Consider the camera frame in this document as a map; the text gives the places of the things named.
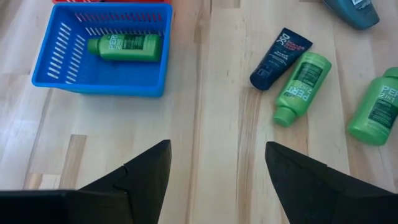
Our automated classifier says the dark navy DSC tube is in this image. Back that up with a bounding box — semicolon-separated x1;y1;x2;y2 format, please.
249;27;314;91

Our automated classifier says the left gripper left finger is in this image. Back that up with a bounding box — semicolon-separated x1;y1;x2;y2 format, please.
67;139;173;224

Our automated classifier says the green Pert shampoo bottle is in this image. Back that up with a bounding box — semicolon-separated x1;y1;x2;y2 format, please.
86;33;164;63
346;67;398;147
272;51;333;128

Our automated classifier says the blue plastic basket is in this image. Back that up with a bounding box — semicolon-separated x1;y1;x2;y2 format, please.
31;2;174;98

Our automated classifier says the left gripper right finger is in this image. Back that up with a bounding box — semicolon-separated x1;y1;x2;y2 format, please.
264;141;398;224

